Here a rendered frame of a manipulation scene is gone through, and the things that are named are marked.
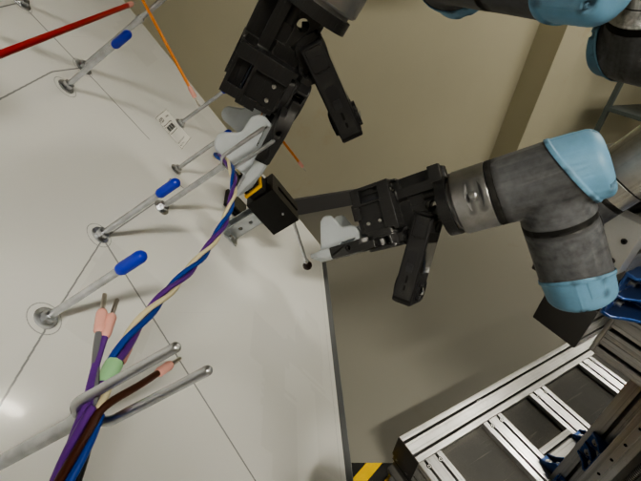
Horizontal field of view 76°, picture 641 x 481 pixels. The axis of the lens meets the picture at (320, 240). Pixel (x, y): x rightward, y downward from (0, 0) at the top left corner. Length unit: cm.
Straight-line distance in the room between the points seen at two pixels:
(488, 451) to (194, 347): 122
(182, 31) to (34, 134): 177
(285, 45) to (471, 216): 26
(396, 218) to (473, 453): 108
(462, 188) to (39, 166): 39
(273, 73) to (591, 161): 31
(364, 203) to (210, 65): 176
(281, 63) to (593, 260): 38
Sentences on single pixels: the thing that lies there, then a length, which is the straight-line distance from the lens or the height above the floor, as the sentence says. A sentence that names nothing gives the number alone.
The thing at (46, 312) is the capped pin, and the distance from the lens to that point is 31.
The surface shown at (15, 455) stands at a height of 119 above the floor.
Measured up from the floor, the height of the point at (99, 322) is 123.
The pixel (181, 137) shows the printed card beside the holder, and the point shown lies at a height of 115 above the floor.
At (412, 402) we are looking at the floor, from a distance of 178.
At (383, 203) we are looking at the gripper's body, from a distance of 51.
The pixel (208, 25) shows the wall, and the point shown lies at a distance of 217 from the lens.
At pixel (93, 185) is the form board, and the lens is 41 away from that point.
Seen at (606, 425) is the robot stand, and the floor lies 51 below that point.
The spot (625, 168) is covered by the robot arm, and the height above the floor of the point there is 122.
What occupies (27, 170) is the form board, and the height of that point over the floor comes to 122.
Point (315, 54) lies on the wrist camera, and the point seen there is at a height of 130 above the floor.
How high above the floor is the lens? 136
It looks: 33 degrees down
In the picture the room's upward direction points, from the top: 9 degrees clockwise
